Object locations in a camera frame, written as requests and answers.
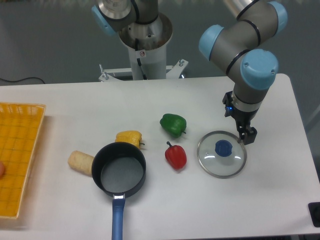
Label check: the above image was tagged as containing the green bell pepper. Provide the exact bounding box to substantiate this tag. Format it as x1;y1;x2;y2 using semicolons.
159;113;187;138

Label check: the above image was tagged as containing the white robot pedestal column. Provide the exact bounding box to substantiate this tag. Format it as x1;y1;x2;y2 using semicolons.
98;13;189;82

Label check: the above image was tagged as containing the black floor cable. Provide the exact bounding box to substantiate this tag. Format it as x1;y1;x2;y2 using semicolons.
0;77;46;84

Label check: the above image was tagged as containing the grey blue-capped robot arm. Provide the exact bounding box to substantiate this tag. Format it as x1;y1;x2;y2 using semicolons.
91;0;288;145

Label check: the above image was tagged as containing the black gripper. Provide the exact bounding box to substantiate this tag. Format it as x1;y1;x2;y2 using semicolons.
222;91;259;145

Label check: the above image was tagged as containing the black saucepan blue handle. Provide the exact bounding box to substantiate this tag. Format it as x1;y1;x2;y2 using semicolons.
91;142;146;240

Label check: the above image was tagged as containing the black table corner device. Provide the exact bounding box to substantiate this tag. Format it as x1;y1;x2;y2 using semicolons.
308;202;320;228

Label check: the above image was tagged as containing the beige bread roll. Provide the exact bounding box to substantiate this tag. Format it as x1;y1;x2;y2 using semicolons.
67;150;94;177

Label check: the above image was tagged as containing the glass lid blue knob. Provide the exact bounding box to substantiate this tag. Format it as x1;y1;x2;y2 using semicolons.
196;130;247;179

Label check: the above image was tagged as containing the red bell pepper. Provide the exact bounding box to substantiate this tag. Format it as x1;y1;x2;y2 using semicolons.
164;141;187;170

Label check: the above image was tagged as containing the yellow bell pepper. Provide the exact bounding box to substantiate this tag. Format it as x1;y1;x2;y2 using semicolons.
115;130;145;149

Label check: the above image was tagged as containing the yellow woven basket tray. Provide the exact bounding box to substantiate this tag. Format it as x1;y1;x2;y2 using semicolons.
0;102;46;219

